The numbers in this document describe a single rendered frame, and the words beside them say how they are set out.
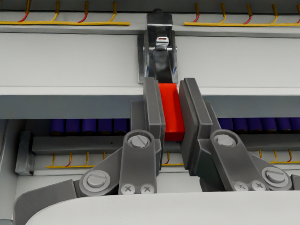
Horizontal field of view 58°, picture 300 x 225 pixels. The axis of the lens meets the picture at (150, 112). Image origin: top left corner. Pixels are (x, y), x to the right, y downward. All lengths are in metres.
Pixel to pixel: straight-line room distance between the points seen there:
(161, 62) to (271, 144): 0.25
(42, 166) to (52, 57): 0.20
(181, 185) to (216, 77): 0.19
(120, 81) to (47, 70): 0.05
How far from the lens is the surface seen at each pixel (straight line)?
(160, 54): 0.18
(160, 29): 0.18
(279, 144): 0.39
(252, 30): 0.23
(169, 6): 0.22
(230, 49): 0.22
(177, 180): 0.36
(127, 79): 0.19
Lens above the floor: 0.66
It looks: 46 degrees down
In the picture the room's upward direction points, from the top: 5 degrees clockwise
